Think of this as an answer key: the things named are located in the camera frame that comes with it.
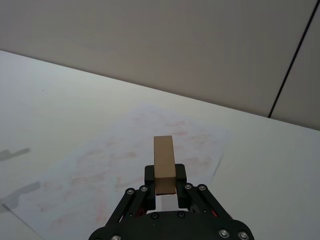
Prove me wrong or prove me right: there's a tan wooden rectangular block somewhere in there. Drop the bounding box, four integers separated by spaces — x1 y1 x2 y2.
153 135 177 196

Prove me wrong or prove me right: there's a white paper sheet red print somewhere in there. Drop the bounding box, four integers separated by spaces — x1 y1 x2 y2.
0 104 232 240

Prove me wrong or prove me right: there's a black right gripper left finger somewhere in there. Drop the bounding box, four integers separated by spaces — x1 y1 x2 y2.
104 164 158 226

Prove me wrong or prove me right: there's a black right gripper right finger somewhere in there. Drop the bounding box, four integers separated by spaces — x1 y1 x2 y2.
174 163 235 221

